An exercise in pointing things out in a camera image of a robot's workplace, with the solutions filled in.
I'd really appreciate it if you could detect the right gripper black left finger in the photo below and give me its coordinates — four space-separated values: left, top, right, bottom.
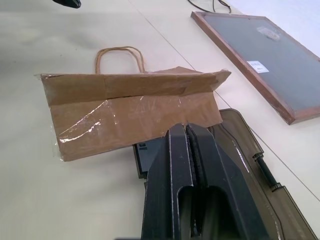
140 123 195 240

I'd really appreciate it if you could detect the dark wire stand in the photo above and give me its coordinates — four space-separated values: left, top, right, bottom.
187 0 233 14

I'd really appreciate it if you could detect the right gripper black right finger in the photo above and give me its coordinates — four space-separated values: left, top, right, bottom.
186 124 270 240

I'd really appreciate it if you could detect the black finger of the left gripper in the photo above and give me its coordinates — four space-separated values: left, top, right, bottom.
51 0 82 9

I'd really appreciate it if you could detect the wood framed dark board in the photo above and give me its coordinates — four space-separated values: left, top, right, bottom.
190 10 320 125

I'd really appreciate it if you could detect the dark screwdriver bit case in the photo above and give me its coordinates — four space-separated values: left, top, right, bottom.
132 108 318 240

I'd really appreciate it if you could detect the brown paper bag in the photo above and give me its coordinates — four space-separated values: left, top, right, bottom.
33 45 232 163

